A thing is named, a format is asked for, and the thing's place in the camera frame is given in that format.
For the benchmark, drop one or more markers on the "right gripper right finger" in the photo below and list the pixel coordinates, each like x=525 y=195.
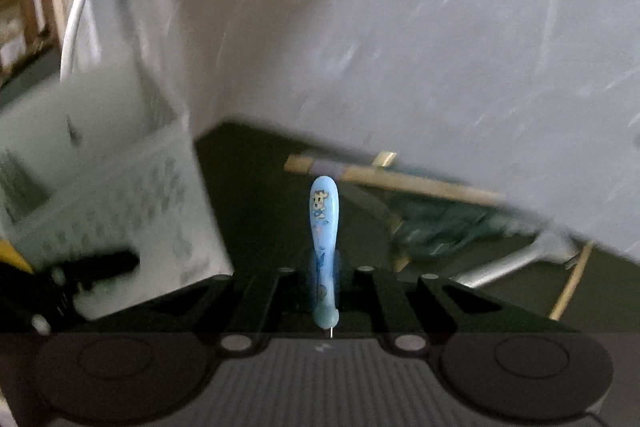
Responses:
x=368 y=301

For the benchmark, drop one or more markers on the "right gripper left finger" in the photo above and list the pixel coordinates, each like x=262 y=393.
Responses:
x=262 y=303

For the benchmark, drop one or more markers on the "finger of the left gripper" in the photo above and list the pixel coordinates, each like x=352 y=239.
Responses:
x=70 y=277

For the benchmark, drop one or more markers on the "dark green kitchen scissors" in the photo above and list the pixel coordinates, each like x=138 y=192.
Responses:
x=428 y=228

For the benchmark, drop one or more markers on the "blue cartoon handle spoon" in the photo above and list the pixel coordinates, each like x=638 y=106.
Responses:
x=324 y=215

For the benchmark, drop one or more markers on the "white perforated utensil basket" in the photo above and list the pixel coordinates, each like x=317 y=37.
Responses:
x=105 y=159

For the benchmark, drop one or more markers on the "wooden chopstick with purple band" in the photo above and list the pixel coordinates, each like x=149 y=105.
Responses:
x=392 y=180

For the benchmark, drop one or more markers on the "steel handle peeler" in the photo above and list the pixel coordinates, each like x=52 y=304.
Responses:
x=549 y=246

